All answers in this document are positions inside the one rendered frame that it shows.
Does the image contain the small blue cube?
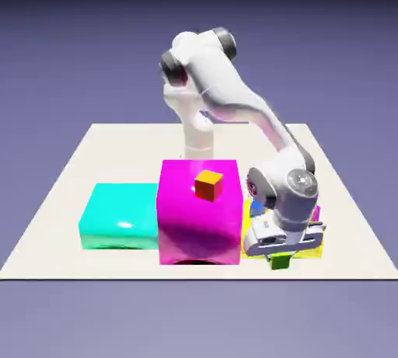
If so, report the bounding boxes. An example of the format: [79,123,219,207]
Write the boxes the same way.
[249,199,266,218]

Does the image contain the large cyan box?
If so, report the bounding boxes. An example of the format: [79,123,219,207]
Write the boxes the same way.
[78,182,160,251]

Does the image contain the small green cube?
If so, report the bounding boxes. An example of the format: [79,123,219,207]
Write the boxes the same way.
[269,253,292,271]

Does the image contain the large magenta box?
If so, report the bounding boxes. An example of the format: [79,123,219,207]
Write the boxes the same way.
[155,159,244,266]

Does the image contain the large yellow box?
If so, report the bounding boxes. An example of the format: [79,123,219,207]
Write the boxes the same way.
[241,198,325,260]

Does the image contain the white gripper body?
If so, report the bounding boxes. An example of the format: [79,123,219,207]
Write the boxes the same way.
[242,212,326,257]

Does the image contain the small orange cube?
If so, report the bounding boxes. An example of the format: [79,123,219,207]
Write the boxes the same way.
[194,169,225,203]

